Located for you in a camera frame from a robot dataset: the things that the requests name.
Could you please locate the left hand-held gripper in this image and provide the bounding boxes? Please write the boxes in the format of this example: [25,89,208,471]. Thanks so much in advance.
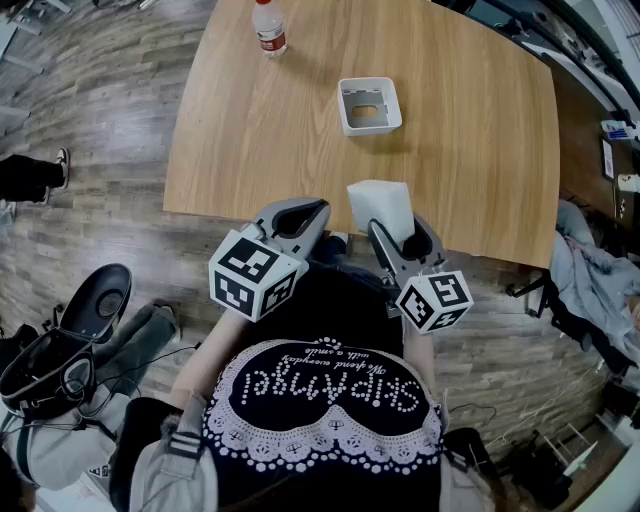
[208,197,332,324]

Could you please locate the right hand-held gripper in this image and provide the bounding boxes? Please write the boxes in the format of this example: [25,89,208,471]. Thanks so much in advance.
[367,217,475,335]

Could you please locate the white rectangular block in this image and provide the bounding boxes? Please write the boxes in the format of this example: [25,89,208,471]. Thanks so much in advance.
[346,179,416,249]

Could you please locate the white square tray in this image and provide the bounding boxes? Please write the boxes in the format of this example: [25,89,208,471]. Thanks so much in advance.
[337,76,404,138]

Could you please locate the person's right forearm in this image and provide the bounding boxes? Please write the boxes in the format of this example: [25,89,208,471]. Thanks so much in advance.
[402,324,437,396]

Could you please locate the person's left forearm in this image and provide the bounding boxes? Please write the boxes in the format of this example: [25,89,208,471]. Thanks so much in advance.
[169,309,251,406]

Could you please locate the person's dark jeans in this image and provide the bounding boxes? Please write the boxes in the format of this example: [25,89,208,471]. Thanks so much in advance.
[307,234,396,296]

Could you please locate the light wooden table white legs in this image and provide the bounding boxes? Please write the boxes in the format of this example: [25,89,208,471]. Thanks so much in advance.
[163,0,561,271]

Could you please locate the person's black top lace print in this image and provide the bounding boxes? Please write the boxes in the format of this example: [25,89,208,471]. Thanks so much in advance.
[107,262,501,512]

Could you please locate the black office chair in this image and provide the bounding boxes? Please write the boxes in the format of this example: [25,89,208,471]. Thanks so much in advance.
[504,272,640,374]

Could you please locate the clear water bottle red label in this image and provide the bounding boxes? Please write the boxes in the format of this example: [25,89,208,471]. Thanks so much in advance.
[251,0,289,57]

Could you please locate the dark wooden table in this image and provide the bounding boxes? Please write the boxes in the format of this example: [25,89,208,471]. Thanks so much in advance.
[552,64,640,231]

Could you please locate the blue and white bottle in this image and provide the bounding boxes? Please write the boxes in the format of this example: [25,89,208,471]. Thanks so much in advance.
[602,119,640,142]

